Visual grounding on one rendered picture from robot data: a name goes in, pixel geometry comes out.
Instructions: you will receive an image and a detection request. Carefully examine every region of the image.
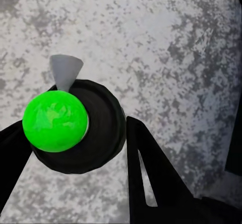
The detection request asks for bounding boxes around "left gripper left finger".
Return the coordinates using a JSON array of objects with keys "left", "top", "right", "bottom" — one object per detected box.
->
[{"left": 0, "top": 121, "right": 32, "bottom": 213}]

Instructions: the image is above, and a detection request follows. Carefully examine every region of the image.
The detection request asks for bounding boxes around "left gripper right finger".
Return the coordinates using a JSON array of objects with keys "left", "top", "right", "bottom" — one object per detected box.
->
[{"left": 126, "top": 116, "right": 211, "bottom": 224}]

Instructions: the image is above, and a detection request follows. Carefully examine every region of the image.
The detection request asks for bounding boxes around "insectifuge atomizer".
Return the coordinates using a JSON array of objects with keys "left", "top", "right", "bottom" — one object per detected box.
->
[{"left": 22, "top": 54, "right": 127, "bottom": 174}]

